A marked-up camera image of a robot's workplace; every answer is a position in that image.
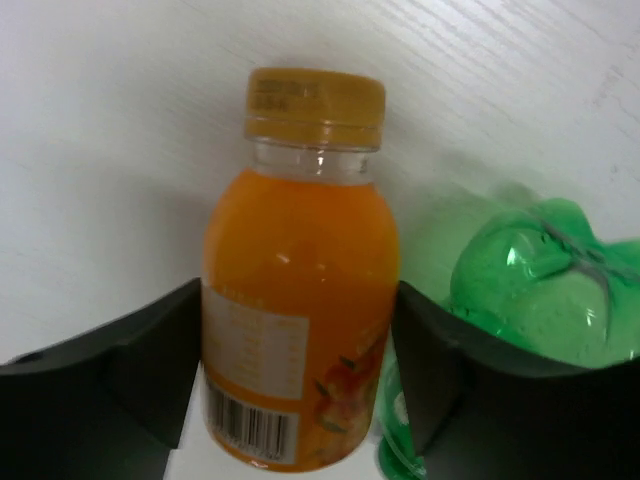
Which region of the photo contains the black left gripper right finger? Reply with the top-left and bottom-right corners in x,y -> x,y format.
392,283 -> 639,479

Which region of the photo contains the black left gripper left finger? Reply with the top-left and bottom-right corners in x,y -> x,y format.
1,278 -> 201,480

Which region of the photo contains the green plastic soda bottle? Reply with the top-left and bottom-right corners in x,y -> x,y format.
377,199 -> 639,479

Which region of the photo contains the orange juice bottle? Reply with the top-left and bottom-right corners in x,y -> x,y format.
201,67 -> 399,473

